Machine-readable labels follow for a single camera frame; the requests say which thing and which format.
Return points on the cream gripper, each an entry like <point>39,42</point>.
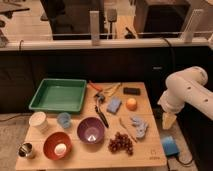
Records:
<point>168,120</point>

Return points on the blue sponge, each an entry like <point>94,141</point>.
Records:
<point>114,105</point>

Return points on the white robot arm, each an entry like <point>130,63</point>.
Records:
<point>185,86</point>

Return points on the green plastic tray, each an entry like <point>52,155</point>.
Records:
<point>59,95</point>

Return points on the blue box on floor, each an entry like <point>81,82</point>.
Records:
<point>169,146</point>

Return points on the blue crumpled cloth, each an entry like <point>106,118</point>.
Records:
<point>140,125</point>

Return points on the orange fruit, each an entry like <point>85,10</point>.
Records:
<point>131,104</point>

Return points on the black rectangular block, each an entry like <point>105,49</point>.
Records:
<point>132,91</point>

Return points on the bunch of red grapes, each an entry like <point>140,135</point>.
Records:
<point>121,142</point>

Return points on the small metal clip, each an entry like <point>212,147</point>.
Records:
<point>99,97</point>

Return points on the purple bowl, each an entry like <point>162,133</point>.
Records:
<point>91,130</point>

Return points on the light blue small cup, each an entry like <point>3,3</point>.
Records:
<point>64,120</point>

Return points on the white egg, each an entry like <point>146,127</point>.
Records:
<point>60,149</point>

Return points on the red bowl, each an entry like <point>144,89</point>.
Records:
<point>52,141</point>

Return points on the white paper cup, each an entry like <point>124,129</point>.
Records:
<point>39,121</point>

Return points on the metal cup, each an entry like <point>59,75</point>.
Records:
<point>26,150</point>

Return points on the yellow handled tool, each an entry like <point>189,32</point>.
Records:
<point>109,91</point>

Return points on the white horizontal rail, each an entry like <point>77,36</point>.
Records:
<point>102,44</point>

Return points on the right white post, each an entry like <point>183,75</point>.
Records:
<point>188,34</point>

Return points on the white post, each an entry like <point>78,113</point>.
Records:
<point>188,34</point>
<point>94,28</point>

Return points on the orange handled pliers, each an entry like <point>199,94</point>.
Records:
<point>96,87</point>

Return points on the left white post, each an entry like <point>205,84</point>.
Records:
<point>94,28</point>

